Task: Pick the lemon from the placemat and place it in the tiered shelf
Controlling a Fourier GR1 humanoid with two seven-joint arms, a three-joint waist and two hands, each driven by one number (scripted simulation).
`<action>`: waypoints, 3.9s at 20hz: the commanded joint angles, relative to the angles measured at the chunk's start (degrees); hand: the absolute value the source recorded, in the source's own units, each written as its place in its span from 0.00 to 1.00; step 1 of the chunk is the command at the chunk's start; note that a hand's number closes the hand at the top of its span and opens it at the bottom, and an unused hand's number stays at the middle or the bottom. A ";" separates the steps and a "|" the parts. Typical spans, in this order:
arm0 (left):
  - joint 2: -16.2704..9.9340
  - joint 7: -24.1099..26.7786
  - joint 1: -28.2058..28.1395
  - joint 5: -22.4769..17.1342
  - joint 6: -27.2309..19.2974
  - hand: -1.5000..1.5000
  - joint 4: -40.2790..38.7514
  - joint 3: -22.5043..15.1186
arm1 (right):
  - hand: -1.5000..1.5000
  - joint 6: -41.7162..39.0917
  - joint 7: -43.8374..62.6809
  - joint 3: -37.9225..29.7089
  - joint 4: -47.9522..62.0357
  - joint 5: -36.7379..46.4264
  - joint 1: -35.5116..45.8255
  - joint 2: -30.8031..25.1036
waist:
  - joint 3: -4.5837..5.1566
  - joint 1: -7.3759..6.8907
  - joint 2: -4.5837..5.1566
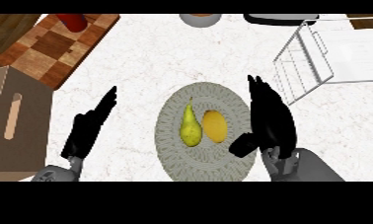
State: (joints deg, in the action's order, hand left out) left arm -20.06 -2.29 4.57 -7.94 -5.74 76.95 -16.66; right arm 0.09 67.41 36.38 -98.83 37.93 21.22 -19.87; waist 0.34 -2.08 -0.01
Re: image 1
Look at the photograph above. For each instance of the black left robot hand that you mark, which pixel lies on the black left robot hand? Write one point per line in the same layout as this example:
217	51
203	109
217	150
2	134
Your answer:
88	126

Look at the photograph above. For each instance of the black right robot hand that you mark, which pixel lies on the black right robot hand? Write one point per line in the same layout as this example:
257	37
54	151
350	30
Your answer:
272	119

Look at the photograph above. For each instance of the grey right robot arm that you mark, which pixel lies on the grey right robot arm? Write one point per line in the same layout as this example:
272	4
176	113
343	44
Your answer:
302	167

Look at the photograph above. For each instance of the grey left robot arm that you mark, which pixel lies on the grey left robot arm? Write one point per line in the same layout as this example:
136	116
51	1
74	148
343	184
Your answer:
57	172

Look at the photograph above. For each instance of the yellow lemon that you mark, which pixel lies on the yellow lemon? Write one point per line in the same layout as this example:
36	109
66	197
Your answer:
215	126

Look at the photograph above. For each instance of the grey round woven placemat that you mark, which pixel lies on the grey round woven placemat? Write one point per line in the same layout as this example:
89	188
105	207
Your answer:
207	132

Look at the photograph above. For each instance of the green pear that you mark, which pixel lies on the green pear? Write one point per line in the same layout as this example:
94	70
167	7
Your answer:
191	129

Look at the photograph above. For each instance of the checkered wooden cutting board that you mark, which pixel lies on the checkered wooden cutting board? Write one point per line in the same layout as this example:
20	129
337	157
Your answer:
54	48

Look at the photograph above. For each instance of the black and grey appliance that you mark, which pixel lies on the black and grey appliance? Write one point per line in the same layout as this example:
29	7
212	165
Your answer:
281	19

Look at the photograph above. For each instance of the red can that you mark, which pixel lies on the red can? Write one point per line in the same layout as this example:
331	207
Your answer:
73	21

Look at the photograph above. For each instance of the dark wooden cabinet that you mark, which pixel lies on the dark wooden cabinet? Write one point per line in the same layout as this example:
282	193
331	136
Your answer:
17	29

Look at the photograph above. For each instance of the grey bowl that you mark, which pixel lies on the grey bowl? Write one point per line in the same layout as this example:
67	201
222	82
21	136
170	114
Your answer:
201	19

